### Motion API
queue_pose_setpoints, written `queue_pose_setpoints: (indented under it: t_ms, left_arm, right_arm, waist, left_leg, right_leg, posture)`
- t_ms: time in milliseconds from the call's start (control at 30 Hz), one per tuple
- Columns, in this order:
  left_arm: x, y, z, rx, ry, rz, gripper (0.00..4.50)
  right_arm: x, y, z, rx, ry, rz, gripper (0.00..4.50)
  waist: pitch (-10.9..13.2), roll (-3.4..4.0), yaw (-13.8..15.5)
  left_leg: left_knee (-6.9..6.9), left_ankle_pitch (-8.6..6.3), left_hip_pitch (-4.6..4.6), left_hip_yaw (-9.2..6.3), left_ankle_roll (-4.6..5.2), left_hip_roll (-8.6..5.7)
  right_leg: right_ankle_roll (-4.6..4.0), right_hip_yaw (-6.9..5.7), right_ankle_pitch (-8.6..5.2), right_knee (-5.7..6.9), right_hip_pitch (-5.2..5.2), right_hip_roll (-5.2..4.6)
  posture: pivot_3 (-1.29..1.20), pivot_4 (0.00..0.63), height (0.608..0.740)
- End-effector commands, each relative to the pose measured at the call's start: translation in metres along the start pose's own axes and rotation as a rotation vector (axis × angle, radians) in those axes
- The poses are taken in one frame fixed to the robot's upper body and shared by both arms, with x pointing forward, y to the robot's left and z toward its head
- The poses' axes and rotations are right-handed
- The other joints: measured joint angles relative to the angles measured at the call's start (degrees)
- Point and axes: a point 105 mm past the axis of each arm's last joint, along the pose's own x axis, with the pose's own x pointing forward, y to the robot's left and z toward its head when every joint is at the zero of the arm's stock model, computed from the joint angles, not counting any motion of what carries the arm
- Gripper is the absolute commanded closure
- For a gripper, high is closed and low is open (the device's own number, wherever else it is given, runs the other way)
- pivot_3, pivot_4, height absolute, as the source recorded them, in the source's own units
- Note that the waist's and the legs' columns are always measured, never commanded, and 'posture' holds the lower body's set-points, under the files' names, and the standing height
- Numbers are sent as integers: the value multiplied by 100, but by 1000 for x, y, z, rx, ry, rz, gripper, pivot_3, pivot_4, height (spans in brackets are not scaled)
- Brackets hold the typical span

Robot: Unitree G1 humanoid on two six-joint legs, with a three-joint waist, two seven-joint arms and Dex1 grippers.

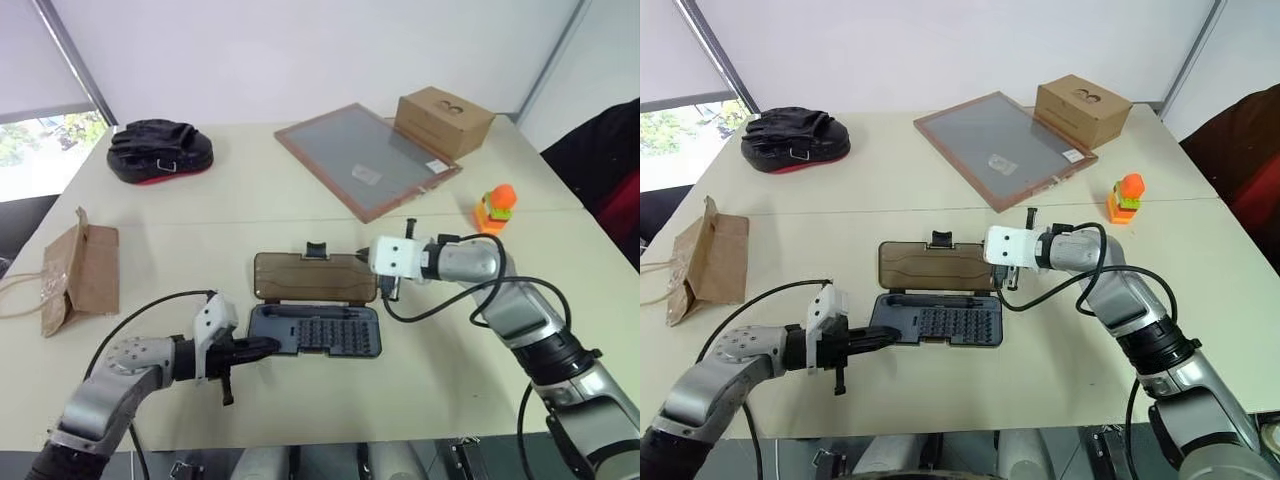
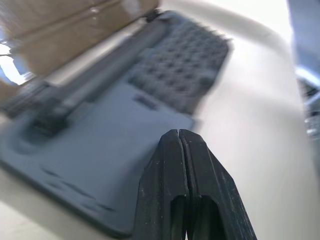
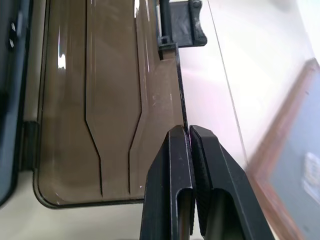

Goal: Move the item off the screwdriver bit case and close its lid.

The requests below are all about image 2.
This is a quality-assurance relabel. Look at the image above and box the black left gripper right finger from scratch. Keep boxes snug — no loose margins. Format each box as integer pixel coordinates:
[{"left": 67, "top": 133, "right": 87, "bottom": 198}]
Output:
[{"left": 179, "top": 128, "right": 259, "bottom": 240}]

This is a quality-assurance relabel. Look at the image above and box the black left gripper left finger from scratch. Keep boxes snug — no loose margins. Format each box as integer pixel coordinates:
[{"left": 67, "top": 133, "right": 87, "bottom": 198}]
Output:
[{"left": 133, "top": 128, "right": 189, "bottom": 240}]

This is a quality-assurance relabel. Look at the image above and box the grey screwdriver bit case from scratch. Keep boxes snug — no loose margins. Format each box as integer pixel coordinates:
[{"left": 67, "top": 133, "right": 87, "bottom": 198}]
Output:
[{"left": 0, "top": 0, "right": 232, "bottom": 237}]

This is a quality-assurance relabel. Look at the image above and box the black ribbed tool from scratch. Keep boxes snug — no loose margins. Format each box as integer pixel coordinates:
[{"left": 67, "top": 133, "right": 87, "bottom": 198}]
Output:
[{"left": 0, "top": 81, "right": 70, "bottom": 137}]

